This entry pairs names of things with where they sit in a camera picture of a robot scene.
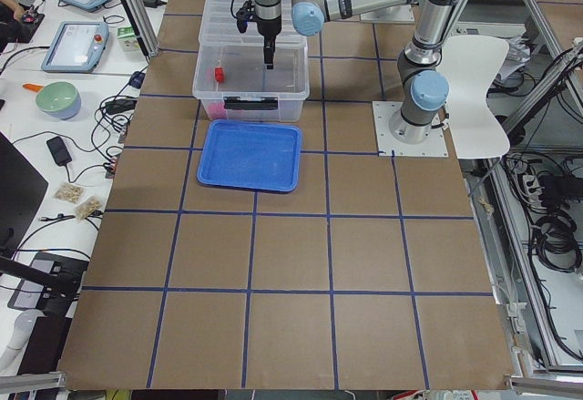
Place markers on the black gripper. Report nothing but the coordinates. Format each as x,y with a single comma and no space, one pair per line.
267,28

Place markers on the red block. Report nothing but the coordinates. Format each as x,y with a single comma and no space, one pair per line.
215,110
219,74

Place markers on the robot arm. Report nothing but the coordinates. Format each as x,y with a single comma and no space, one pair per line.
425,90

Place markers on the clear plastic storage box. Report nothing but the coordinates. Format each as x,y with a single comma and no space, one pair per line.
247,77

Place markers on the blue plastic tray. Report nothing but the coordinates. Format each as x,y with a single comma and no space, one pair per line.
250,155

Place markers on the green white carton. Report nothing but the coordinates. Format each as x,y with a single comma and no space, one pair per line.
127,39

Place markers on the teach pendant near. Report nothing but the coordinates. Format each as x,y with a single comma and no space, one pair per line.
76,48

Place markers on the white chair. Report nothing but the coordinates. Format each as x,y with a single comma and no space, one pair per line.
470,64

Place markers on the green bowl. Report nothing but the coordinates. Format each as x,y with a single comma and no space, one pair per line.
59,100

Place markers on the black power adapter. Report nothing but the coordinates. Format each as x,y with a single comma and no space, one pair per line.
59,151

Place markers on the toy carrot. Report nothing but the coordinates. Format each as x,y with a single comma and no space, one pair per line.
32,87

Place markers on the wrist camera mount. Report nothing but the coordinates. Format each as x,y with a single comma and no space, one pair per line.
245,15

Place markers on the black box latch handle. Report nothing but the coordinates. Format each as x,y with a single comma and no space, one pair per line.
263,103

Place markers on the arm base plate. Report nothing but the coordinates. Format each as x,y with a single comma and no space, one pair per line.
397,138

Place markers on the aluminium frame post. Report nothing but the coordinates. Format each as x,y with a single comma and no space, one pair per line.
143,29

